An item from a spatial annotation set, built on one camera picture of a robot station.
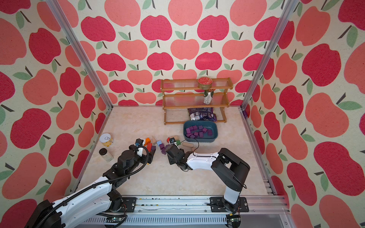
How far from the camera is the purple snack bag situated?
107cm

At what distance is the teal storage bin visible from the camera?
101 cm

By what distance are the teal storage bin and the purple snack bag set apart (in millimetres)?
16
